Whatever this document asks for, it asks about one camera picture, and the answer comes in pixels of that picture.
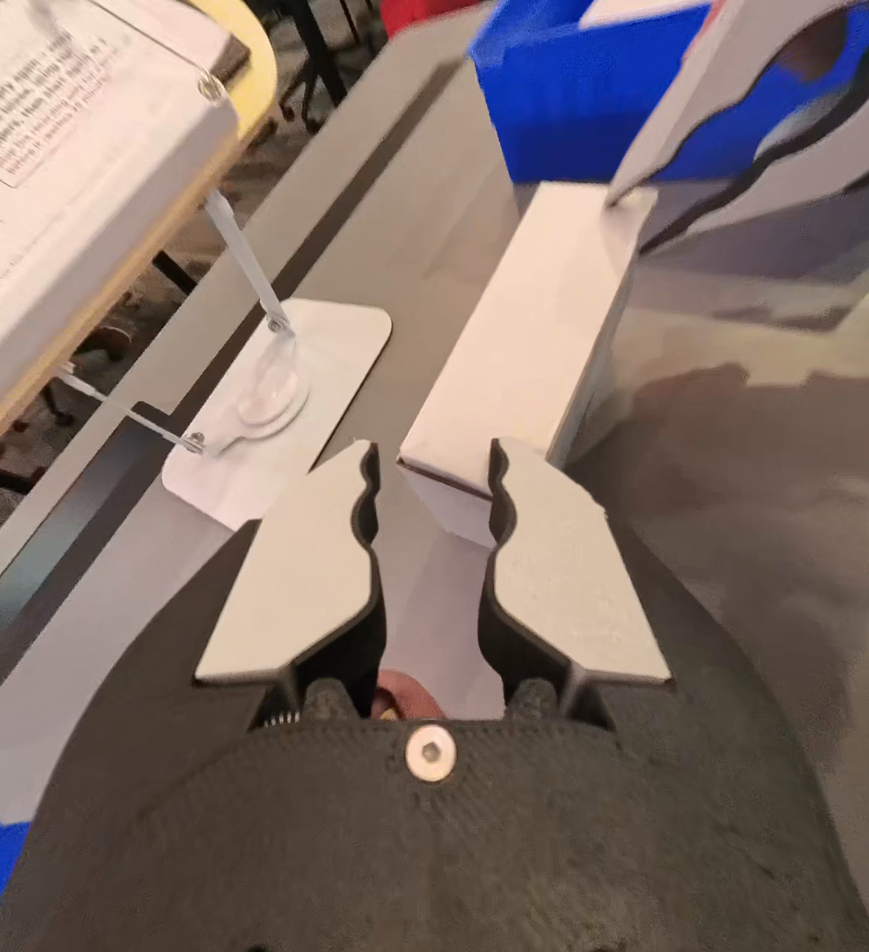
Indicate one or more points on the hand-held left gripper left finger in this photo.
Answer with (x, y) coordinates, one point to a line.
(293, 595)

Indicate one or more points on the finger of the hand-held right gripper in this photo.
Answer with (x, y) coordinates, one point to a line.
(702, 74)
(836, 141)

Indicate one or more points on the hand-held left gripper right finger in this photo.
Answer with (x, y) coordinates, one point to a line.
(575, 595)

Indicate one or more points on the person's right hand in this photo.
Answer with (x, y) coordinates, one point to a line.
(817, 44)

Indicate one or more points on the person's left hand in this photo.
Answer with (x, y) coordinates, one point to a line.
(408, 699)

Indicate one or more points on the clear acrylic strut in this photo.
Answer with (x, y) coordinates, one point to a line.
(245, 256)
(122, 405)

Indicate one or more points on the red bag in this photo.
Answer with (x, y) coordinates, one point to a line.
(434, 11)

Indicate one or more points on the black floor stand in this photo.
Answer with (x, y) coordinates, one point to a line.
(323, 52)

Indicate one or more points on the clear acrylic clip plate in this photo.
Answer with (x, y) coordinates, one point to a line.
(107, 245)

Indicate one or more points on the printed paper sheet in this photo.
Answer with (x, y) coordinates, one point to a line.
(33, 111)

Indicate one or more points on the clear acrylic bracket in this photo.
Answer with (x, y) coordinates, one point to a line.
(271, 394)

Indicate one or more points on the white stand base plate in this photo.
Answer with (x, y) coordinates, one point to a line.
(345, 349)

